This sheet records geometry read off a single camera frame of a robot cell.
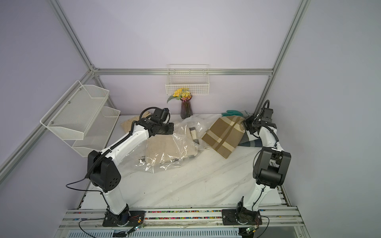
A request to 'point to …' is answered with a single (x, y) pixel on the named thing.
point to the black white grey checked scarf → (245, 142)
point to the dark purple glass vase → (186, 108)
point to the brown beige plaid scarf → (224, 134)
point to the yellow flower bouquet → (183, 93)
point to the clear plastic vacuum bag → (181, 129)
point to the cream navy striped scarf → (193, 134)
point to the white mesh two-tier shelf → (81, 119)
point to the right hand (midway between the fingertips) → (242, 123)
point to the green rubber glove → (230, 112)
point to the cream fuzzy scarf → (161, 148)
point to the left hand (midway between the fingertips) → (170, 130)
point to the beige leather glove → (127, 125)
